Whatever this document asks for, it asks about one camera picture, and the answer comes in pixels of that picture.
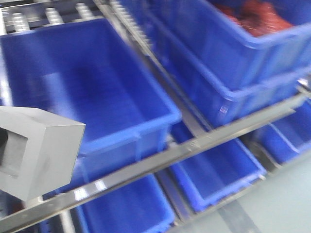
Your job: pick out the red mesh bag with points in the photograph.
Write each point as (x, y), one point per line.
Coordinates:
(256, 17)

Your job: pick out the stainless steel rack frame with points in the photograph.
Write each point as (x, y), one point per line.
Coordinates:
(202, 139)

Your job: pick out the gray hollow square base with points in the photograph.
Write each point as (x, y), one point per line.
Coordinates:
(38, 150)

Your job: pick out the large empty blue bin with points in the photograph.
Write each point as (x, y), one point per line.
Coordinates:
(86, 72)

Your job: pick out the blue bin with red bags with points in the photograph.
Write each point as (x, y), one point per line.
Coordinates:
(224, 70)

